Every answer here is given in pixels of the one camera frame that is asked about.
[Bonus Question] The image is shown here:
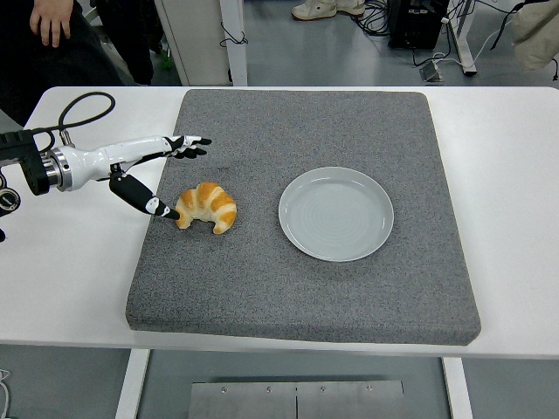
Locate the grey round plate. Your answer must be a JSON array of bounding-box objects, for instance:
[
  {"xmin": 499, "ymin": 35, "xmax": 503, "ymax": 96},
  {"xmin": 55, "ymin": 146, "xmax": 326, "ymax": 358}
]
[{"xmin": 278, "ymin": 166, "xmax": 396, "ymax": 264}]

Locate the golden croissant bread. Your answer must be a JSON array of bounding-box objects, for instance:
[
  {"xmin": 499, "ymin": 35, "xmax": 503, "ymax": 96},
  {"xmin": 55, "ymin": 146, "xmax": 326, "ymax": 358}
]
[{"xmin": 174, "ymin": 181, "xmax": 238, "ymax": 236}]

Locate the white table leg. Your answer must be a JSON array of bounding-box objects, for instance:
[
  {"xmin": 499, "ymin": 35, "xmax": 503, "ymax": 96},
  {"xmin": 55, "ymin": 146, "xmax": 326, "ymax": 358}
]
[
  {"xmin": 440, "ymin": 357, "xmax": 475, "ymax": 419},
  {"xmin": 114, "ymin": 348, "xmax": 152, "ymax": 419}
]

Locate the black bag strap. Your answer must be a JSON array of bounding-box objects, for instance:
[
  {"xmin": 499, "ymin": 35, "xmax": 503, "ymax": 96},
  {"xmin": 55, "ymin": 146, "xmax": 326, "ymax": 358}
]
[{"xmin": 488, "ymin": 0, "xmax": 528, "ymax": 52}]

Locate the beige cloth bag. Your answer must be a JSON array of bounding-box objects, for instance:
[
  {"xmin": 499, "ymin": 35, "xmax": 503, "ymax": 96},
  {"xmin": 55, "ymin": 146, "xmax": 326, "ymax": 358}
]
[{"xmin": 510, "ymin": 0, "xmax": 559, "ymax": 73}]

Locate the person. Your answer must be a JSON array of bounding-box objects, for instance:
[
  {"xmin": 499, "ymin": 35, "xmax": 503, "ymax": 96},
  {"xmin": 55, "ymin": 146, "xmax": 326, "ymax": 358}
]
[{"xmin": 0, "ymin": 0, "xmax": 124, "ymax": 127}]

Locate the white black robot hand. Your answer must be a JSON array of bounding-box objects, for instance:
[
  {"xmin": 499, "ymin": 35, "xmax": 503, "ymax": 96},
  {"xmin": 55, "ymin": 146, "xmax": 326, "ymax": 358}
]
[{"xmin": 67, "ymin": 134, "xmax": 213, "ymax": 221}]

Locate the black floor cable bundle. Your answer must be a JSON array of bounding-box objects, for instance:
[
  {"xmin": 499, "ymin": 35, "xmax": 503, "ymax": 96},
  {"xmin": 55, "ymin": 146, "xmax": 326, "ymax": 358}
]
[{"xmin": 355, "ymin": 0, "xmax": 392, "ymax": 37}]

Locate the grey floor pedal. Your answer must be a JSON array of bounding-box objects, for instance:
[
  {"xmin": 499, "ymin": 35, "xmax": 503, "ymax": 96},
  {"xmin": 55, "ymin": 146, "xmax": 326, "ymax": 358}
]
[{"xmin": 418, "ymin": 60, "xmax": 445, "ymax": 83}]

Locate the white desk leg with foot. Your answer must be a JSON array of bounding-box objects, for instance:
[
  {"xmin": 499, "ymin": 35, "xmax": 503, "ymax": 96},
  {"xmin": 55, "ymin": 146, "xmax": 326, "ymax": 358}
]
[{"xmin": 445, "ymin": 0, "xmax": 478, "ymax": 78}]

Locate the thin white cord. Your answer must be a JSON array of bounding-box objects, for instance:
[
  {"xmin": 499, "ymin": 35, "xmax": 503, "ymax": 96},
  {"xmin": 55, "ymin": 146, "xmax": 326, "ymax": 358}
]
[{"xmin": 0, "ymin": 368, "xmax": 12, "ymax": 416}]

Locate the grey speckled mat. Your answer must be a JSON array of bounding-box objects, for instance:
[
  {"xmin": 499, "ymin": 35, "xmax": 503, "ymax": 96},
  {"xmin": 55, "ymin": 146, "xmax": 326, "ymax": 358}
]
[{"xmin": 125, "ymin": 88, "xmax": 483, "ymax": 348}]

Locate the thin black cable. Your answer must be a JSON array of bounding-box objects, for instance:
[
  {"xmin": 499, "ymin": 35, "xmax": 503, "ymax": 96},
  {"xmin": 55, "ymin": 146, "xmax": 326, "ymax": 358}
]
[{"xmin": 219, "ymin": 21, "xmax": 250, "ymax": 48}]

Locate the black computer box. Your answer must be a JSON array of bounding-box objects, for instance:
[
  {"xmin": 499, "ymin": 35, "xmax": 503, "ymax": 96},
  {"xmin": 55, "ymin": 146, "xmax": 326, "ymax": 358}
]
[{"xmin": 387, "ymin": 0, "xmax": 451, "ymax": 50}]

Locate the white chair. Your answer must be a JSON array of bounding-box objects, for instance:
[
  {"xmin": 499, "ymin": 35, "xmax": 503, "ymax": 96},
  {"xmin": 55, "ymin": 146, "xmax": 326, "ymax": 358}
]
[{"xmin": 86, "ymin": 0, "xmax": 133, "ymax": 85}]

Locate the black garment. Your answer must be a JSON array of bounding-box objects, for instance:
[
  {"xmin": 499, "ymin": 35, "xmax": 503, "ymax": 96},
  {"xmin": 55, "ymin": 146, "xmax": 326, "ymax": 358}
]
[{"xmin": 95, "ymin": 0, "xmax": 155, "ymax": 86}]

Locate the person's left hand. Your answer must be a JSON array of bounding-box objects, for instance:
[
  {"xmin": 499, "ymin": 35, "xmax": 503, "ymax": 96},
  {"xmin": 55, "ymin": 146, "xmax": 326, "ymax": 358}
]
[{"xmin": 29, "ymin": 0, "xmax": 72, "ymax": 48}]

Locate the white floor cable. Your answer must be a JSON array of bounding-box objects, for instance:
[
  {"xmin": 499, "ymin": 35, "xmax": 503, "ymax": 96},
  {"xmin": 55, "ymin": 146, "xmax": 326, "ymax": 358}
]
[{"xmin": 412, "ymin": 51, "xmax": 466, "ymax": 70}]

